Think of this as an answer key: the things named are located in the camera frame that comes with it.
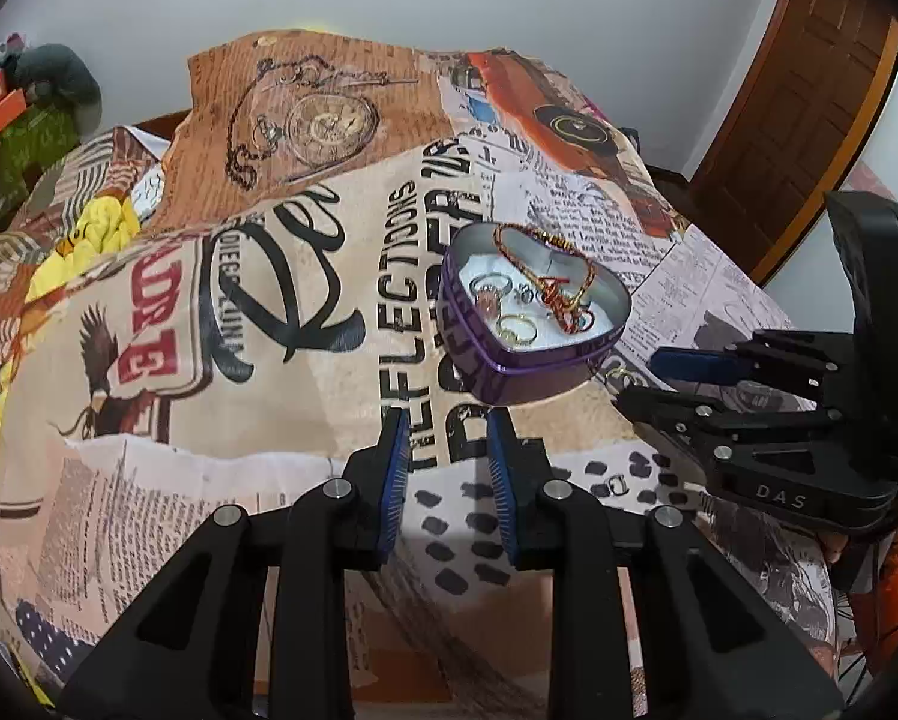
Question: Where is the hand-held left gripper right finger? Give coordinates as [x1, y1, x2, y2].
[486, 406, 844, 720]

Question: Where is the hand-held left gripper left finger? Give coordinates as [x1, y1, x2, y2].
[59, 406, 412, 720]

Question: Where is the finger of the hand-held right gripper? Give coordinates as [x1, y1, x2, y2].
[615, 382, 844, 466]
[650, 330, 859, 398]

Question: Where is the purple heart-shaped tin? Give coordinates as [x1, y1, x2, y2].
[440, 221, 631, 404]

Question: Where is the red gold beaded bracelet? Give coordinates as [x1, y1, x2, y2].
[492, 223, 598, 332]

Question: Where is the printed blanket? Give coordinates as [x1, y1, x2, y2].
[0, 30, 855, 720]

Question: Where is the wooden door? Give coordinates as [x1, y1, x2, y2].
[685, 0, 898, 287]

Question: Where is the yellow cloth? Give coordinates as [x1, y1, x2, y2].
[0, 193, 144, 503]

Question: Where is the green box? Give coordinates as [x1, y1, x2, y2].
[0, 101, 84, 235]

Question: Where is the dark grey bag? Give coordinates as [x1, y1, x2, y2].
[2, 43, 106, 125]

